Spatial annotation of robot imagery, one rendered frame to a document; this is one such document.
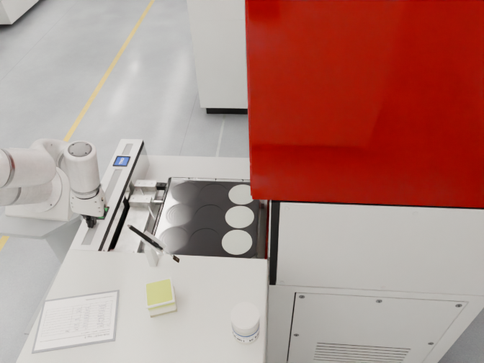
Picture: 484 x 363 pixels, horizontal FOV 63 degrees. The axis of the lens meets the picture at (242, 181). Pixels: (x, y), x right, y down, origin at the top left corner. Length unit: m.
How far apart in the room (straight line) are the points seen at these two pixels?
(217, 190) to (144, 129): 1.96
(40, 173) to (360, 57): 0.75
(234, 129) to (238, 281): 2.19
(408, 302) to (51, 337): 1.07
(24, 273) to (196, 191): 1.46
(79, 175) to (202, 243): 0.45
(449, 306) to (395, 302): 0.17
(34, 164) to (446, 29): 0.88
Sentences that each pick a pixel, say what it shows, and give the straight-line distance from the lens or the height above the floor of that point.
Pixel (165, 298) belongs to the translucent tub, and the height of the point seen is 1.03.
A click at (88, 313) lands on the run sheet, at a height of 0.97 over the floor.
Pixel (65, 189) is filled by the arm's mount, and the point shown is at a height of 0.91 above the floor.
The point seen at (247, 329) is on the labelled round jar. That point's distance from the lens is 1.00.
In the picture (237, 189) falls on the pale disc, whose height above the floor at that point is 0.90.
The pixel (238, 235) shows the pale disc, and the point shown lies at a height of 0.90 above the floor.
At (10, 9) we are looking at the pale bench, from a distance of 5.73.
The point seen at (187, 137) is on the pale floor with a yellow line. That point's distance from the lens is 3.19.
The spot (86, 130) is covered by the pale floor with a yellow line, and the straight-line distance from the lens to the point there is 3.54.
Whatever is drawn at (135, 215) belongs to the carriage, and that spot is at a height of 0.88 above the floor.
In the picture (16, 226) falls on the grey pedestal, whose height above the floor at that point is 0.82.
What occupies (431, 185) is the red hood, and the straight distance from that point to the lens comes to 1.01.
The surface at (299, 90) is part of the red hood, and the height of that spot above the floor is 1.55.
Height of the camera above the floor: 1.96
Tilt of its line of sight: 45 degrees down
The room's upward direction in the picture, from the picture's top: 3 degrees counter-clockwise
